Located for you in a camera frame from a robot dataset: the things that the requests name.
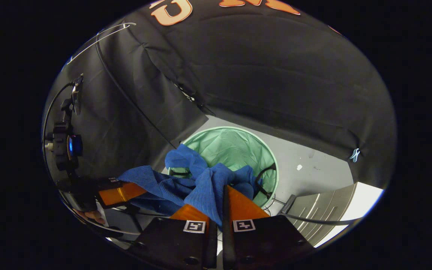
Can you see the black backdrop cloth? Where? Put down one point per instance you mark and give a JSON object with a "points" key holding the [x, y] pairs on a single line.
{"points": [[276, 75]]}

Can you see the small blue clip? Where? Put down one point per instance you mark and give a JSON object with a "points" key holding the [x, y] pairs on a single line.
{"points": [[354, 155]]}

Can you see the grey ridged metal panel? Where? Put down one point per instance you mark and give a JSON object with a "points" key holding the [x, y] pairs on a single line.
{"points": [[324, 210]]}

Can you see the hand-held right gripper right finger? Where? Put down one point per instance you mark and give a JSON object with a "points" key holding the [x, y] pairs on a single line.
{"points": [[226, 232]]}

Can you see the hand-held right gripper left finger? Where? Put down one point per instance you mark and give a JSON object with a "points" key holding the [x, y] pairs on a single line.
{"points": [[171, 243]]}

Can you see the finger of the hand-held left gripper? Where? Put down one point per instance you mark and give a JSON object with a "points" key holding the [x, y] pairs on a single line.
{"points": [[120, 193]]}

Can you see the green laundry hamper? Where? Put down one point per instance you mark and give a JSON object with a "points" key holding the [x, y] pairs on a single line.
{"points": [[234, 150]]}

